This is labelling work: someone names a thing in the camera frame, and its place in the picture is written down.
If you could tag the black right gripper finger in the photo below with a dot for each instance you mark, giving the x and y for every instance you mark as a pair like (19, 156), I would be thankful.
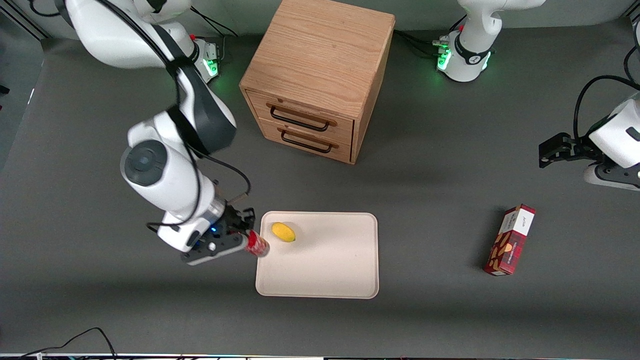
(242, 230)
(248, 216)

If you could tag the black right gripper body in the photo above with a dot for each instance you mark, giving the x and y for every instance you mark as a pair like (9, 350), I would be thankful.
(233, 218)

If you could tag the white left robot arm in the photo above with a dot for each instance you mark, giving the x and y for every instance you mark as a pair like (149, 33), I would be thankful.
(467, 60)

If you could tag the red soda can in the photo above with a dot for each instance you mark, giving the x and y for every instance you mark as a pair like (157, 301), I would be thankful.
(258, 245)

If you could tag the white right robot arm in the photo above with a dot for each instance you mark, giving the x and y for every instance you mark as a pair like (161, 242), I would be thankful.
(160, 185)

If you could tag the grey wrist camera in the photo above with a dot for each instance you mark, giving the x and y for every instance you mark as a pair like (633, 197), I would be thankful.
(212, 248)
(612, 179)

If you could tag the cream plastic tray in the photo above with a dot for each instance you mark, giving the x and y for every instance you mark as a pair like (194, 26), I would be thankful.
(325, 265)

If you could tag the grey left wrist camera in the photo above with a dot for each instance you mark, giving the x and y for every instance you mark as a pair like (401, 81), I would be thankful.
(612, 179)

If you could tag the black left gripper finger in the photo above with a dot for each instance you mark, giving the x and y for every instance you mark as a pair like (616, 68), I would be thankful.
(562, 140)
(547, 156)

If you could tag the yellow lemon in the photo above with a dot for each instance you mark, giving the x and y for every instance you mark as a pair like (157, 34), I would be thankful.
(283, 232)

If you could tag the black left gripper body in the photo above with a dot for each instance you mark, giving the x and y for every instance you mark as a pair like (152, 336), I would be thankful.
(574, 149)

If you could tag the red tartan shortbread box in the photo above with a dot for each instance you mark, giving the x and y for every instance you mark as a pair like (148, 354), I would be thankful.
(507, 245)

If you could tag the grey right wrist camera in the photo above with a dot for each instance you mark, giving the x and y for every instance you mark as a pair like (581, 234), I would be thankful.
(212, 248)

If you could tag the wooden two-drawer cabinet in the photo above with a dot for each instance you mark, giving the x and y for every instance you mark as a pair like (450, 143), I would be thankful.
(320, 50)

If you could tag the wooden drawer front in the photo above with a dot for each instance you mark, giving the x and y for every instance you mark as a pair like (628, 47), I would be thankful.
(346, 131)
(346, 153)

